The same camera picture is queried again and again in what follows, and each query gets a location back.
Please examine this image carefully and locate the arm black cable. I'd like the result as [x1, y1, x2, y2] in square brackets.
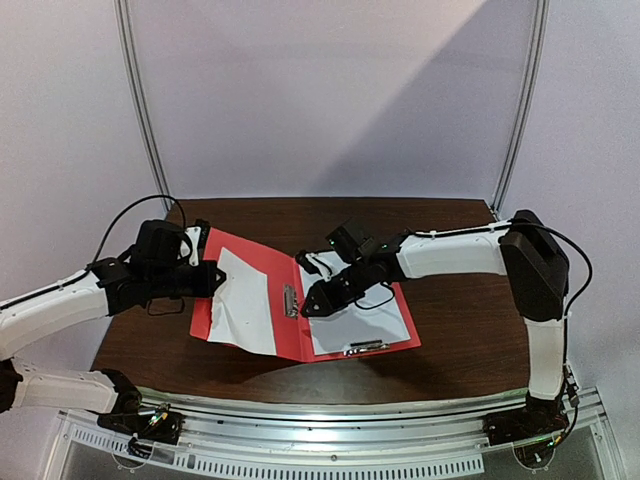
[519, 222, 594, 316]
[84, 194, 187, 271]

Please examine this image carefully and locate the left aluminium corner post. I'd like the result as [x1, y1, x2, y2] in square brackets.
[114, 0, 170, 195]

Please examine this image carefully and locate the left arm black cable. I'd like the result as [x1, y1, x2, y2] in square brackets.
[84, 194, 187, 271]

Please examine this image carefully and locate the aluminium corner post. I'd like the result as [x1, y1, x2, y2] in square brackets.
[489, 0, 550, 218]
[114, 0, 170, 195]

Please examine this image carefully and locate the metal bottom folder clip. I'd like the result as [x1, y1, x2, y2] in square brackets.
[343, 340, 391, 357]

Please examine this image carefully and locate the large white paper sheet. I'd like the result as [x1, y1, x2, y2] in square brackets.
[298, 249, 410, 357]

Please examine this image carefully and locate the right aluminium corner post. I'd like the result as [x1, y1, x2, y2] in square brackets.
[489, 0, 550, 218]

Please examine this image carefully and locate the aluminium front rail frame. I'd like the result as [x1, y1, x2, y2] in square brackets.
[45, 388, 626, 479]

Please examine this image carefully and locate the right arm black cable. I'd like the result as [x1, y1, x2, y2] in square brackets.
[519, 222, 594, 316]

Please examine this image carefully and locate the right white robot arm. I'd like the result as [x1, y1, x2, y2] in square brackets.
[295, 210, 569, 436]

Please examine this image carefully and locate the small white paper sheet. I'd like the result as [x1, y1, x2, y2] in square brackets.
[207, 248, 276, 356]

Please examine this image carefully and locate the metal spine folder clip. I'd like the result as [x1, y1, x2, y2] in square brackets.
[283, 284, 300, 319]

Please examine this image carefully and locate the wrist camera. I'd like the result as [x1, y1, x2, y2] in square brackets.
[130, 219, 210, 269]
[294, 219, 383, 280]

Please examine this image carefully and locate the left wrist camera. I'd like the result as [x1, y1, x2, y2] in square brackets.
[130, 219, 210, 269]

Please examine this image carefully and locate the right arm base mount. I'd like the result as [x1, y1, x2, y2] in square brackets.
[482, 388, 580, 470]

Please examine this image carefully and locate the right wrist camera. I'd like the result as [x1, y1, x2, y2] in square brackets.
[294, 219, 383, 280]

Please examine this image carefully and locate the red file folder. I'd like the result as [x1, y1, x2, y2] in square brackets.
[190, 229, 421, 363]

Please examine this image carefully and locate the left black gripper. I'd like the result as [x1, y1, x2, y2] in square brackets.
[148, 259, 226, 299]

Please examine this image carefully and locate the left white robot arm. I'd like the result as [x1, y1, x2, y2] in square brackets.
[1, 258, 226, 434]

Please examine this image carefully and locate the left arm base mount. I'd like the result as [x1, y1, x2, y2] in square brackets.
[97, 369, 185, 459]

